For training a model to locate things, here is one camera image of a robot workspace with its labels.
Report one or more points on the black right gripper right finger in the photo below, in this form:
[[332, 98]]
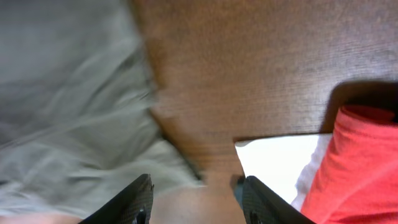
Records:
[[261, 205]]

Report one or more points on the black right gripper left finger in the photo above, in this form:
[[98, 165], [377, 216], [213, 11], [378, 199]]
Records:
[[133, 205]]

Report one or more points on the white garment in pile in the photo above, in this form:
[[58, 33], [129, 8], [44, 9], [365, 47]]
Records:
[[286, 164]]

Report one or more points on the red printed t-shirt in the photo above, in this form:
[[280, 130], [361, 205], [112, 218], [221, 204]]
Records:
[[357, 179]]

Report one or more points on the khaki green shorts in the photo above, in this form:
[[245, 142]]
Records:
[[76, 93]]

